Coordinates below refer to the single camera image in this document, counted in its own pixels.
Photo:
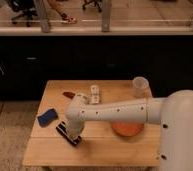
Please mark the black office chair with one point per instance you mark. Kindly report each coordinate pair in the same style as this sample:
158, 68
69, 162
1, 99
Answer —
26, 7

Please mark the orange plate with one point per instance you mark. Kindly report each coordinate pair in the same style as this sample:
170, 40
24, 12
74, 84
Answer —
127, 129

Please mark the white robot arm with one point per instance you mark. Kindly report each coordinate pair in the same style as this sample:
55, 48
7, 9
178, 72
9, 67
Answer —
174, 115

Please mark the small red-brown object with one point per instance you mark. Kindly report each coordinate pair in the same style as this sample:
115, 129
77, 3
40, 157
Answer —
69, 94

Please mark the blue sponge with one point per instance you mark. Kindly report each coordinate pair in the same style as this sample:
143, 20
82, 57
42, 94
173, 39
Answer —
47, 117

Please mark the person's foot with sandal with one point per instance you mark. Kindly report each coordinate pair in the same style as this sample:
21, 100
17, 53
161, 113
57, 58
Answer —
68, 20

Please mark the clear plastic cup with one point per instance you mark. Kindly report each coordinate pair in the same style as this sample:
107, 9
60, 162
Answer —
140, 86

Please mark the black striped whiteboard eraser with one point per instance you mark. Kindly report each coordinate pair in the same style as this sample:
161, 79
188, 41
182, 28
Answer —
61, 128

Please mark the white rectangular block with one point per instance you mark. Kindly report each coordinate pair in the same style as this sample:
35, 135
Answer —
95, 94

